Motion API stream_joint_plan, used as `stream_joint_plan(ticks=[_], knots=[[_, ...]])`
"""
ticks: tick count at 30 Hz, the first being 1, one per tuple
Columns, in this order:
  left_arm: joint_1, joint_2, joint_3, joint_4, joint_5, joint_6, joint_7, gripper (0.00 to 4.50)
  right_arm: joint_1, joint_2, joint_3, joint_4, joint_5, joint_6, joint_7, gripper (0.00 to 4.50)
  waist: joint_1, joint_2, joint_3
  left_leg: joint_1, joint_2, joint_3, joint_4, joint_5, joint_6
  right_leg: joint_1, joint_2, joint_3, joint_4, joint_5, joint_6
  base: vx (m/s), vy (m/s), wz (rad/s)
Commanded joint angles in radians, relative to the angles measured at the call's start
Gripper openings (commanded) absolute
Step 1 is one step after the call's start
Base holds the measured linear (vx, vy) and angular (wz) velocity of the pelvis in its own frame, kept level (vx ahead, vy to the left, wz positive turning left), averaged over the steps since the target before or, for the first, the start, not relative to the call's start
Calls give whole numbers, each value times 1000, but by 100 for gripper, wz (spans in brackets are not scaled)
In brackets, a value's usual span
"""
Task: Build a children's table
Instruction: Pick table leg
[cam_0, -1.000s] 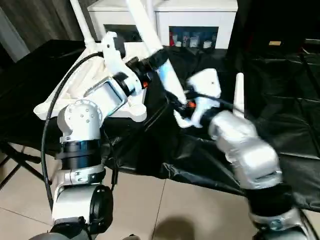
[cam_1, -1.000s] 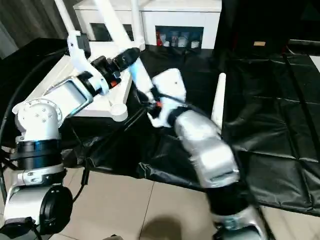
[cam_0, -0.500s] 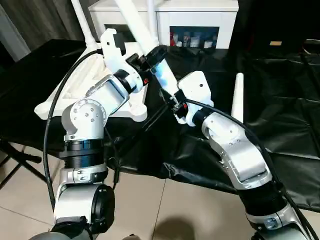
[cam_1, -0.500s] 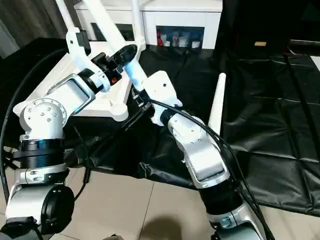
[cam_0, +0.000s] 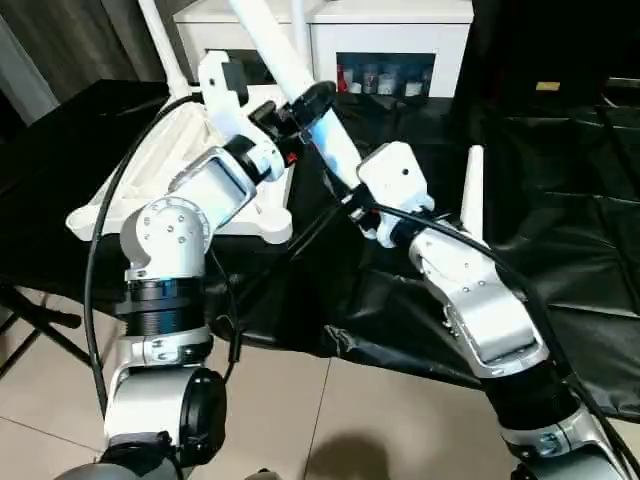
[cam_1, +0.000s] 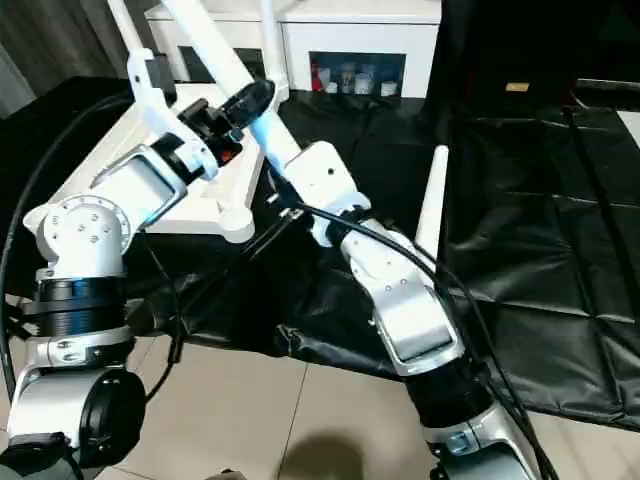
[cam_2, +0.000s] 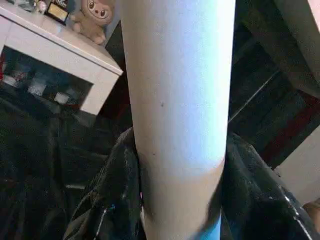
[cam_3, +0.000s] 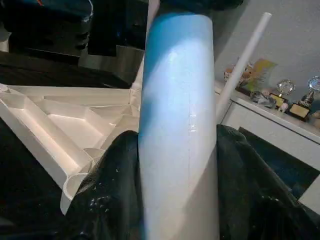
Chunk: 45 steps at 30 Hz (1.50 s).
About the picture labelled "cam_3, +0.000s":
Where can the small white figurine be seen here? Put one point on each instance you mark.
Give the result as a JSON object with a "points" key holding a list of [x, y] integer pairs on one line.
{"points": [[283, 108]]}

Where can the white cabinet with glass doors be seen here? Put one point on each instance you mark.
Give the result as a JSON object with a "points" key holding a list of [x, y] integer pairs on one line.
{"points": [[262, 120]]}

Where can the silver trophy dark base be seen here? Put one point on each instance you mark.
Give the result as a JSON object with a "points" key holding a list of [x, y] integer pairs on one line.
{"points": [[285, 87], [298, 111]]}

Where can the white plastic table top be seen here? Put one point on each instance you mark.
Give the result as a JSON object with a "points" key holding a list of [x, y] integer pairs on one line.
{"points": [[50, 120]]}

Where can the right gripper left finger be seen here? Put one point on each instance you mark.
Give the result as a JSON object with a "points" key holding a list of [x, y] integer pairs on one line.
{"points": [[107, 195]]}

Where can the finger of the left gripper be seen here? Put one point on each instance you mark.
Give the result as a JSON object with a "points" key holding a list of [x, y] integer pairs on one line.
{"points": [[200, 5]]}

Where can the yellow green picture card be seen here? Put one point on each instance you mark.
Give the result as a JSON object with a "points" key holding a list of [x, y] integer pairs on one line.
{"points": [[260, 72]]}

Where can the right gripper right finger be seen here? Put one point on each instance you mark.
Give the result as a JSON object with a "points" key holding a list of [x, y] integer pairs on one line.
{"points": [[250, 200]]}

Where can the dark crumpled plastic bag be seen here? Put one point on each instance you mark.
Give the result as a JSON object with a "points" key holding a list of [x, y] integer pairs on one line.
{"points": [[262, 100]]}

